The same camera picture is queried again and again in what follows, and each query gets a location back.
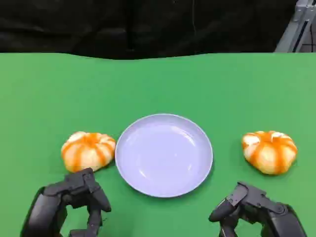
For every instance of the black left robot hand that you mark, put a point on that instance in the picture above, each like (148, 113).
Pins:
(47, 209)

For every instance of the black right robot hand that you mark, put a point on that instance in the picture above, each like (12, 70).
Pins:
(279, 217)

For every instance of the orange white toy bread roll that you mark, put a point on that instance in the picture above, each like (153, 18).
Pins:
(87, 153)
(270, 153)

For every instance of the lilac plate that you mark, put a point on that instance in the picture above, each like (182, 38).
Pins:
(164, 155)

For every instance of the green table cloth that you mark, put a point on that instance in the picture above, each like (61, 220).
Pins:
(158, 86)

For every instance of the black backdrop curtain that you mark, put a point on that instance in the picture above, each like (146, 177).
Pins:
(123, 24)

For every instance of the grey aluminium frame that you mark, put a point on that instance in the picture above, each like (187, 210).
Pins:
(295, 27)

